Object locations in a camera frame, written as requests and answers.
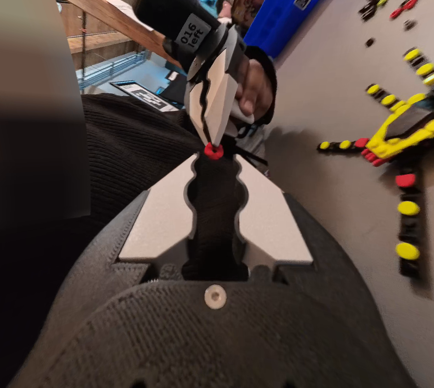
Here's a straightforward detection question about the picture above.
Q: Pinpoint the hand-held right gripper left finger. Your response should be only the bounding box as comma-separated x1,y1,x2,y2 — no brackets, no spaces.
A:
118,153,200,275

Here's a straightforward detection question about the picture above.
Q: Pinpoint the white paper notice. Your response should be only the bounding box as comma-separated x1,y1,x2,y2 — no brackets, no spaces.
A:
103,0,154,32

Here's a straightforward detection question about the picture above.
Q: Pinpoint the red round lego plate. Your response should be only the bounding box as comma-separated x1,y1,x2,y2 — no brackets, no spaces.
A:
204,142,224,160

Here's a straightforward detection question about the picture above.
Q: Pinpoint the yellow black lego spider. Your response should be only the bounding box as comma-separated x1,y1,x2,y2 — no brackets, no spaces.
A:
317,47,434,282

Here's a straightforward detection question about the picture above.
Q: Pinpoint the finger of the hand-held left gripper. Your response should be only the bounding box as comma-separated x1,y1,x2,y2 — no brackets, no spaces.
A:
203,50,239,145
184,78,213,145

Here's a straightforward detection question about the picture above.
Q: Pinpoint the black white sign board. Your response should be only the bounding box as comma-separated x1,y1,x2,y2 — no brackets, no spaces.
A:
110,80,179,113

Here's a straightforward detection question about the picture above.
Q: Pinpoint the person's left hand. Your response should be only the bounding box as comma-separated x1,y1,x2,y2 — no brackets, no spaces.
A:
234,58,274,122

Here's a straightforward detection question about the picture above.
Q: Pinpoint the tagged blue plastic bin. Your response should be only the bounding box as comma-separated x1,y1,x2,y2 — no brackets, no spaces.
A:
242,0,356,59

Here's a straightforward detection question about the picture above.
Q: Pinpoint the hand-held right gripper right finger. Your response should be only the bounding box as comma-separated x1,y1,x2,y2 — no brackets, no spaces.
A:
234,154,314,275

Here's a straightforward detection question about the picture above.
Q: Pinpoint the wooden post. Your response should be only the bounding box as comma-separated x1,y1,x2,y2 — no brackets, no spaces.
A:
41,0,182,68

